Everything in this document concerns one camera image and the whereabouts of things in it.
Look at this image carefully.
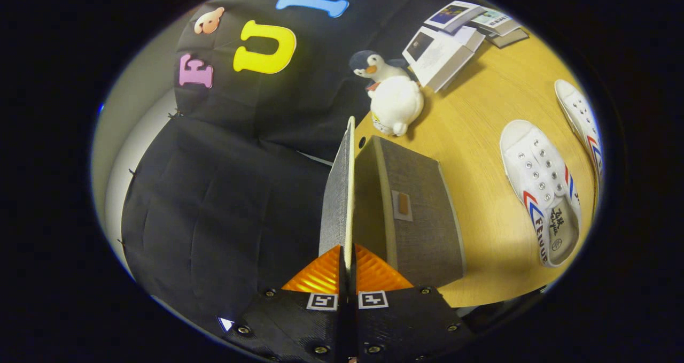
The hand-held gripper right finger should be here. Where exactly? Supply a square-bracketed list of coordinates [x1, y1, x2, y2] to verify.
[347, 244, 473, 363]

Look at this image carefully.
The white canvas shoe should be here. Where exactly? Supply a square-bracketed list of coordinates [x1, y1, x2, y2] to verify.
[554, 79, 604, 182]
[500, 119, 582, 268]

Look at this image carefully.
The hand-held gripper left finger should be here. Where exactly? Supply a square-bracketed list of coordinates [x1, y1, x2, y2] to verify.
[224, 245, 347, 363]

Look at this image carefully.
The plush penguin toy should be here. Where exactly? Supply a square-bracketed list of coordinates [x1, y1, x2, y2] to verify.
[349, 50, 425, 137]

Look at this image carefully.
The dark grey book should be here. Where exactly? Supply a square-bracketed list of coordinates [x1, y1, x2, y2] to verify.
[484, 28, 530, 49]

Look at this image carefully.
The plain white book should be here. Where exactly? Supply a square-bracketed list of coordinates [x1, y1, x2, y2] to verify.
[452, 25, 486, 53]

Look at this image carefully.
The white book with dark portrait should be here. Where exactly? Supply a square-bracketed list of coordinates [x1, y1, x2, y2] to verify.
[402, 26, 476, 93]

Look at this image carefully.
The book with pale green cover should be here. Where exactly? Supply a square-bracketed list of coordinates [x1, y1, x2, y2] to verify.
[470, 9, 522, 36]

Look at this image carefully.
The grey fabric storage box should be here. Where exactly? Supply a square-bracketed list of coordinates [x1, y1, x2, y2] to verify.
[319, 116, 465, 289]

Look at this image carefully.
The book with blue picture cover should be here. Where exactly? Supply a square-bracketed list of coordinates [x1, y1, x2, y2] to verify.
[425, 1, 486, 34]

